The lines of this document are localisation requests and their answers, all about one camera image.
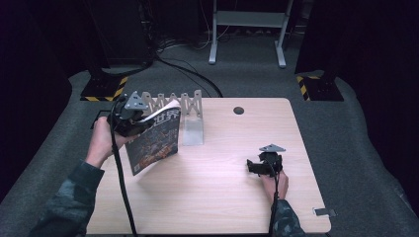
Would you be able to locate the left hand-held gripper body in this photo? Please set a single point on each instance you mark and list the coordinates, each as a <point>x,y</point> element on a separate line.
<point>126,118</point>

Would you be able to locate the white metal stand frame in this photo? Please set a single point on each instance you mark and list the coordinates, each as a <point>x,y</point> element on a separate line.
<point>250,19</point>

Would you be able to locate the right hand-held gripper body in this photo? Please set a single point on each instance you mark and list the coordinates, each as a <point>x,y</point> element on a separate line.
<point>271,161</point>

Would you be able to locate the dark illustrated magazine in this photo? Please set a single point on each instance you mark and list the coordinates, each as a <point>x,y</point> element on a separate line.
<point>154,144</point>

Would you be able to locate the grey tape strip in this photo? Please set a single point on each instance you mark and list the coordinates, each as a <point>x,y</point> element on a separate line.
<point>324,212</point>

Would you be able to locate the round black table grommet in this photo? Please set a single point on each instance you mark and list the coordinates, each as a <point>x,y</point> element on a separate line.
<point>238,110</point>

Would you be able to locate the black hazard-striped stand base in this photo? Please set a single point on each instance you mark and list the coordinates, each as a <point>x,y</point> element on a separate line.
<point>105,88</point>
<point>321,88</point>

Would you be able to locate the person's right hand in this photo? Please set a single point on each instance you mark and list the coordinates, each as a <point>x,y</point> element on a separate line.
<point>278,187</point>

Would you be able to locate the dark curtain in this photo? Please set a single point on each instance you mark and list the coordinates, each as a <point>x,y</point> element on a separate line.
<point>29,82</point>
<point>378,65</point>

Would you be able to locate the person's left hand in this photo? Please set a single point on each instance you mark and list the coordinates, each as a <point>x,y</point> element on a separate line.
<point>100,141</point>

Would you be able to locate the tall black cabinet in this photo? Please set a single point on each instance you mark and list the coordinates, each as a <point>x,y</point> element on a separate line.
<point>122,33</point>

